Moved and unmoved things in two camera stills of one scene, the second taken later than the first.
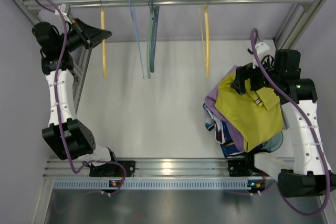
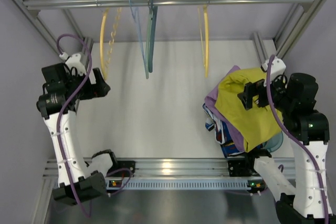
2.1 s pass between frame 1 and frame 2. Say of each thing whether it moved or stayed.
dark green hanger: stayed
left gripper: moved
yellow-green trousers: stayed
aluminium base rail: stayed
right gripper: moved
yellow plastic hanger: stayed
